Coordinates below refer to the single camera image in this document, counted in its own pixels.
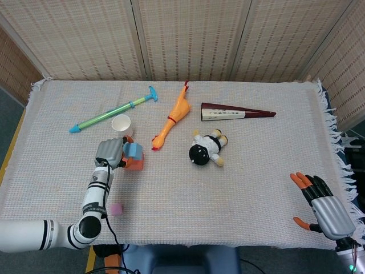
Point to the blue robot torso base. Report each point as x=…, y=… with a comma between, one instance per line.
x=179, y=261

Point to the orange rubber chicken toy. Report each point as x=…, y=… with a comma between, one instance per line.
x=178, y=109

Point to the beige bamboo folding screen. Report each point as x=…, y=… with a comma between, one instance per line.
x=188, y=37

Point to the right robot hand silver orange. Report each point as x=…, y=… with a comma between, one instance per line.
x=333, y=217

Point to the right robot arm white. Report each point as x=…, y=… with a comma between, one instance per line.
x=350, y=257

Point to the white paper cup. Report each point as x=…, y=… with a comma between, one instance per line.
x=123, y=127

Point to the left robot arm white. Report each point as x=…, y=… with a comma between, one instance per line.
x=94, y=197

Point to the medium blue foam block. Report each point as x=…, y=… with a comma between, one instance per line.
x=133, y=150

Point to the left robot hand silver orange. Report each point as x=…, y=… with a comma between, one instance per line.
x=109, y=152

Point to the small pink foam block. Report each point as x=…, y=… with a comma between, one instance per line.
x=117, y=209

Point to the black orange object under table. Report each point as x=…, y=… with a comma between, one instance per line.
x=109, y=261

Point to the green blue water squirter toy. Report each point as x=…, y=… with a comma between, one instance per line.
x=108, y=114

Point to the plush doll black head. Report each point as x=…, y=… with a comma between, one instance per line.
x=201, y=154

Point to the folded dark red hand fan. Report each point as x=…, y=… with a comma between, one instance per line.
x=225, y=113

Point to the white woven tablecloth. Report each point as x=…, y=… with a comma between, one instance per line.
x=199, y=194

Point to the black equipment beside table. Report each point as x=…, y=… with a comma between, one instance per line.
x=356, y=160

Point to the large orange foam block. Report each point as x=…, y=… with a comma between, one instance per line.
x=137, y=165

